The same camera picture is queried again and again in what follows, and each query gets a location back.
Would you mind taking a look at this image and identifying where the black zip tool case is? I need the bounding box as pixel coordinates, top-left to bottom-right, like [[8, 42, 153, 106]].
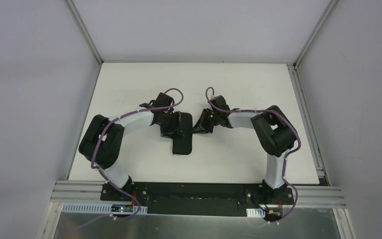
[[173, 112, 193, 155]]

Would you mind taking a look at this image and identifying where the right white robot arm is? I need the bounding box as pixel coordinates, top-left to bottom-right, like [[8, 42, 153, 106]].
[[192, 95, 300, 204]]

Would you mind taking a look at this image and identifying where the right white cable duct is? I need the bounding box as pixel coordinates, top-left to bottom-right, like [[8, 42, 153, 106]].
[[246, 208, 266, 218]]

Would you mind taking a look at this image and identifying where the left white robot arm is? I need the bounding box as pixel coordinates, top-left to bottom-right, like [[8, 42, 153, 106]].
[[79, 93, 188, 201]]

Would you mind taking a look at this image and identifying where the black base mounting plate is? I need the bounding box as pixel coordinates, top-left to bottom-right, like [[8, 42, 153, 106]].
[[100, 182, 296, 217]]

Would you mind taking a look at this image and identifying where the aluminium frame rail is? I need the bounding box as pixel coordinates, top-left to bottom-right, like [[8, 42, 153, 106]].
[[50, 181, 347, 209]]

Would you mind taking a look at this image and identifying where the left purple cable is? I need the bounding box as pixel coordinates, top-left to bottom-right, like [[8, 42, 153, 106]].
[[90, 88, 185, 220]]

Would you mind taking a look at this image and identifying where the white cable duct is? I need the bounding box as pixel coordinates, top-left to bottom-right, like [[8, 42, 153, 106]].
[[62, 203, 148, 215], [246, 208, 266, 218]]

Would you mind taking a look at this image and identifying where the left white cable duct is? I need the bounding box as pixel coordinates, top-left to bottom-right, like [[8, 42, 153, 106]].
[[62, 203, 148, 215]]

